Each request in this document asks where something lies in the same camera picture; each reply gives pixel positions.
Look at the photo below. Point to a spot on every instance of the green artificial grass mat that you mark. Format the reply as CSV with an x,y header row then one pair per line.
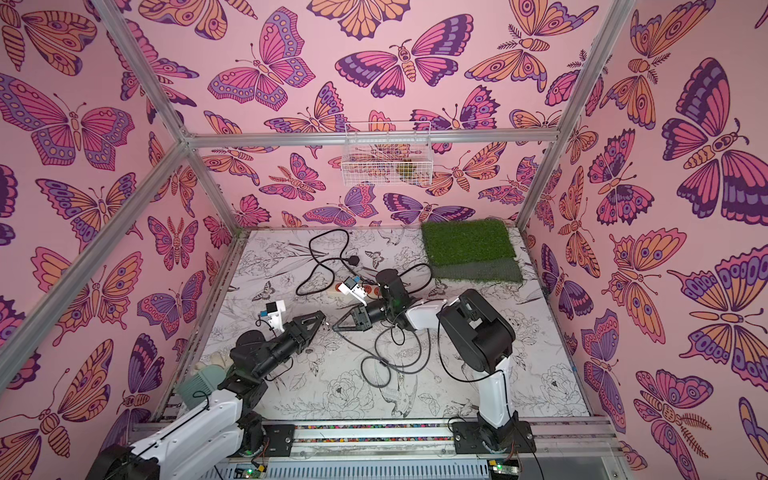
x,y
478,250

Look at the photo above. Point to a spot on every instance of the aluminium front rail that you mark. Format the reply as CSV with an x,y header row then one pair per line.
x,y
580,448

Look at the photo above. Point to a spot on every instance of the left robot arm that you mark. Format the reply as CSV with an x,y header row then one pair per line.
x,y
224,423

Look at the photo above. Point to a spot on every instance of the white wire basket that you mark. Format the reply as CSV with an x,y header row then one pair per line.
x,y
387,153

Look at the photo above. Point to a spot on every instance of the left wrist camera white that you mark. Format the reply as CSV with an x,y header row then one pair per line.
x,y
272,316

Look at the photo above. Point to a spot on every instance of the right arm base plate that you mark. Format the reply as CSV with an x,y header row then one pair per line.
x,y
473,437

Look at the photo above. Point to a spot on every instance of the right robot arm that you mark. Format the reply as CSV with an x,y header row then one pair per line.
x,y
482,337

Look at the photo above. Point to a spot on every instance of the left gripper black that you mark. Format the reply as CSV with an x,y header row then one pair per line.
x,y
297,336

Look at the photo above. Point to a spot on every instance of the white red power strip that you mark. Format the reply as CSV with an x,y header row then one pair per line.
x,y
373,291

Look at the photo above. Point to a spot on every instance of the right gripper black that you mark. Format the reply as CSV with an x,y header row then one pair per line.
x,y
362,315

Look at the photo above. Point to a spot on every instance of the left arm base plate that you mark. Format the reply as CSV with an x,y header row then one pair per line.
x,y
268,440

